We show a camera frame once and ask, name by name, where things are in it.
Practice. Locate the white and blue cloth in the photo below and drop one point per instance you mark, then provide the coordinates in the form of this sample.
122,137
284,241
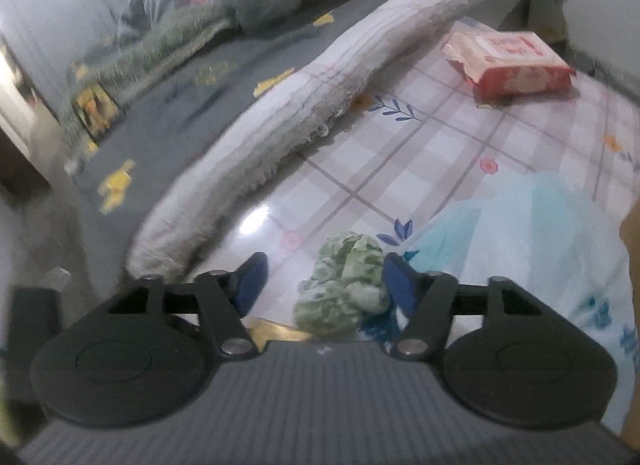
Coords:
515,245

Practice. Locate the white fringed blanket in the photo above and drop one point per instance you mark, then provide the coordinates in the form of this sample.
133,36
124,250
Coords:
300,90

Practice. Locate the red tissue packet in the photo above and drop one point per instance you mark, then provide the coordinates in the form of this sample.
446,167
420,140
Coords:
520,75

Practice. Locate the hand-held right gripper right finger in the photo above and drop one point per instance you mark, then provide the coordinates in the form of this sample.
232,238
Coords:
400,280

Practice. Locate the green floral cloth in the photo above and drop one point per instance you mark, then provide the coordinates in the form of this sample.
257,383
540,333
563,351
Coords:
340,290

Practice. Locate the grey sheet with yellow prints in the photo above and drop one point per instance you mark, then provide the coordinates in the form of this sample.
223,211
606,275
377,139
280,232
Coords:
200,110

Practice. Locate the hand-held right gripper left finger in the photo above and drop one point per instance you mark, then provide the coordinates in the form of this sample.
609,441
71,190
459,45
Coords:
250,280

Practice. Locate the checked floral bedsheet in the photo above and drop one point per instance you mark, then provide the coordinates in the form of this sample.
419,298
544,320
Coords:
400,160

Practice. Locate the gold tissue packet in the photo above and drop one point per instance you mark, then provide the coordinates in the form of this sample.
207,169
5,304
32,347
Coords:
272,331

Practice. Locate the green patterned cloth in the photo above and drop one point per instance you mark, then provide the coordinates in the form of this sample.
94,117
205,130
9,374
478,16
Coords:
150,50

